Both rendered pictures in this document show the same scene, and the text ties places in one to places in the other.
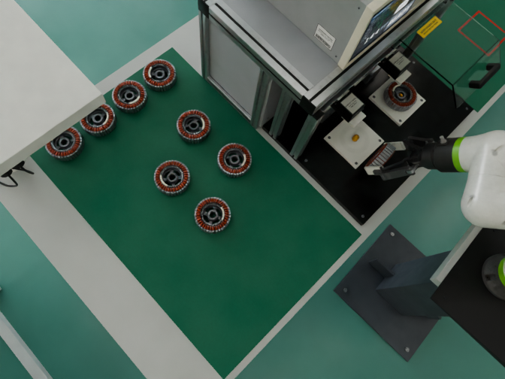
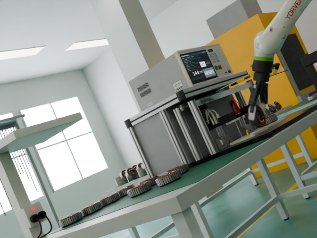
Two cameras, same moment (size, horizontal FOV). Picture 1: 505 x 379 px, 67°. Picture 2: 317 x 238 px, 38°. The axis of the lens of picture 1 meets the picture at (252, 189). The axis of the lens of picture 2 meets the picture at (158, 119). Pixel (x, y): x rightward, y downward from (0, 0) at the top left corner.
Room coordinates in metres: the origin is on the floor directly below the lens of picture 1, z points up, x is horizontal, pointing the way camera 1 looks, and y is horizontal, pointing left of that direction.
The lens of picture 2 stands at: (-1.69, -0.33, 0.90)
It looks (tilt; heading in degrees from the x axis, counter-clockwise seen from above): 3 degrees up; 10
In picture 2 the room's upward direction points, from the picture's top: 24 degrees counter-clockwise
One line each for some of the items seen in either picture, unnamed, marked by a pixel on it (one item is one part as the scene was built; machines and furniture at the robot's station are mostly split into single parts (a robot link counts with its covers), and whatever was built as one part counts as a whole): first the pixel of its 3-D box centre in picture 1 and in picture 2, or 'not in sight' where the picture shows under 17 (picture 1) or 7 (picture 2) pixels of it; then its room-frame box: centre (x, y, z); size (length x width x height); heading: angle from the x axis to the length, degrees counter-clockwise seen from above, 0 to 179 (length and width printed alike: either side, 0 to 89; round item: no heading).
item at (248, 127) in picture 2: (370, 69); (246, 130); (0.95, -0.27, 0.80); 0.08 x 0.05 x 0.06; 151
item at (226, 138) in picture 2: (325, 108); (224, 141); (0.74, -0.16, 0.80); 0.08 x 0.05 x 0.06; 151
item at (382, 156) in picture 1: (379, 159); (256, 115); (0.59, -0.36, 0.85); 0.11 x 0.04 x 0.11; 156
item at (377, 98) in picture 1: (397, 99); (269, 124); (0.88, -0.40, 0.78); 0.15 x 0.15 x 0.01; 61
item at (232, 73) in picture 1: (233, 73); (158, 147); (0.69, 0.17, 0.91); 0.28 x 0.03 x 0.32; 61
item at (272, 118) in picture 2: (400, 95); (267, 120); (0.88, -0.40, 0.80); 0.11 x 0.11 x 0.04
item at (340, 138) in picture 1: (354, 139); (248, 135); (0.67, -0.28, 0.78); 0.15 x 0.15 x 0.01; 61
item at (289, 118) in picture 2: (370, 118); (258, 134); (0.78, -0.33, 0.76); 0.64 x 0.47 x 0.02; 151
